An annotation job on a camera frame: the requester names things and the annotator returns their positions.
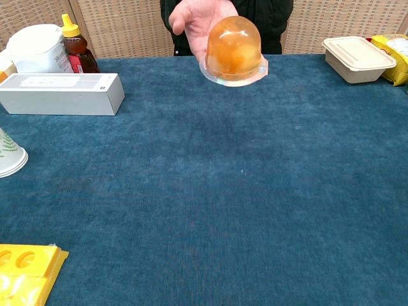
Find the person's dark torso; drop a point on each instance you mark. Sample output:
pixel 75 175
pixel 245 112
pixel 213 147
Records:
pixel 274 22

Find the yellow snack bag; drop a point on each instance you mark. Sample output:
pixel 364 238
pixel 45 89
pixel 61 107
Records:
pixel 393 54

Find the white rectangular cardboard box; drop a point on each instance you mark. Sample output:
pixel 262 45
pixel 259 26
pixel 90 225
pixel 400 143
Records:
pixel 63 95

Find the person's bare hand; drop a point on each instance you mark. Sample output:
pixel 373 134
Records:
pixel 197 22

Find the yellow plastic package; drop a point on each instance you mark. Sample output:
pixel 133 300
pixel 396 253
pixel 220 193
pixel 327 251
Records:
pixel 22 274

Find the orange jelly cup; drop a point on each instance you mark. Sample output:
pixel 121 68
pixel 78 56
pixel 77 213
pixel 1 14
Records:
pixel 234 48

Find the paper cup with leaf print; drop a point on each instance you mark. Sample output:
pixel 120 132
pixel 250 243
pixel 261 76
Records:
pixel 9 156

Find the honey bottle with yellow cap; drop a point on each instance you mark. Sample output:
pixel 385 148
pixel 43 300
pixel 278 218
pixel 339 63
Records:
pixel 76 48

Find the blue tablecloth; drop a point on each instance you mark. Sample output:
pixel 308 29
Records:
pixel 204 191

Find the white round container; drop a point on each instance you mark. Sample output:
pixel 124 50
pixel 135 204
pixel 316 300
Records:
pixel 36 48

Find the beige lidded takeout container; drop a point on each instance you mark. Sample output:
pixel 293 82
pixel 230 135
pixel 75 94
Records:
pixel 357 59

